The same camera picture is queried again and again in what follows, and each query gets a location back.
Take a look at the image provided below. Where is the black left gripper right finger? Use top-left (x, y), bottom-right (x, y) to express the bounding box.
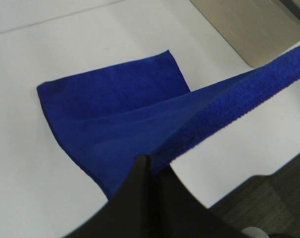
top-left (147, 166), bottom-right (244, 238)

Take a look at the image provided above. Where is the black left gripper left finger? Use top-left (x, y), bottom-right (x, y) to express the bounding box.
top-left (66, 155), bottom-right (150, 238)

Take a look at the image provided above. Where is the blue microfibre towel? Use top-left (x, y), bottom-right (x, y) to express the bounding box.
top-left (37, 46), bottom-right (300, 198)

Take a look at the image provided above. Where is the beige bin with grey rim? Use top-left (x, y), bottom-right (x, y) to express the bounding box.
top-left (192, 0), bottom-right (300, 68)

